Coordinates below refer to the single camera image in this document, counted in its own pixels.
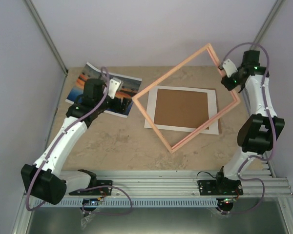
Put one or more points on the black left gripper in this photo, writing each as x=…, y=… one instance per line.
x=124, y=106

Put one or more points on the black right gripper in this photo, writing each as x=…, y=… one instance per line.
x=230, y=87

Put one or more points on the sunset landscape photo print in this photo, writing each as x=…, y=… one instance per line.
x=129, y=88

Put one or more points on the pink wooden picture frame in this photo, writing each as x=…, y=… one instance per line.
x=177, y=114

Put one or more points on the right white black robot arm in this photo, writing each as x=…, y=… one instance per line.
x=263, y=127

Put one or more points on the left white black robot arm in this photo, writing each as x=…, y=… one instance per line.
x=44, y=179

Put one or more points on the white mat board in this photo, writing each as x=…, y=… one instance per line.
x=151, y=109

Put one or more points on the brown cardboard backing board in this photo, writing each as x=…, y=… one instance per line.
x=183, y=107

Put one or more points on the left controller circuit board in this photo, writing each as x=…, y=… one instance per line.
x=93, y=201

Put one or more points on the controller circuit board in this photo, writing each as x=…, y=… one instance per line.
x=228, y=200
x=93, y=201

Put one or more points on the right controller circuit board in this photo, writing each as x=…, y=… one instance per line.
x=228, y=200

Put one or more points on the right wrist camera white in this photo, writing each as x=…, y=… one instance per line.
x=229, y=67

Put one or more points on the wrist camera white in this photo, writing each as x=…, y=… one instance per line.
x=229, y=67
x=115, y=85

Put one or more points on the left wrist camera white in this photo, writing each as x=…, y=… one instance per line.
x=115, y=85

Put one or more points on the right aluminium corner post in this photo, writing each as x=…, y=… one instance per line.
x=277, y=6

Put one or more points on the aluminium corner post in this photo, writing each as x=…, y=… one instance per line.
x=277, y=6
x=39, y=22

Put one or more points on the slotted grey cable duct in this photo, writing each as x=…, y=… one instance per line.
x=145, y=203

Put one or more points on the aluminium rail base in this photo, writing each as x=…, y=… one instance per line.
x=183, y=183

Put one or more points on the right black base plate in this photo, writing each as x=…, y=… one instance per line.
x=210, y=187

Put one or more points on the left aluminium corner post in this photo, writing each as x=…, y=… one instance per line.
x=39, y=22

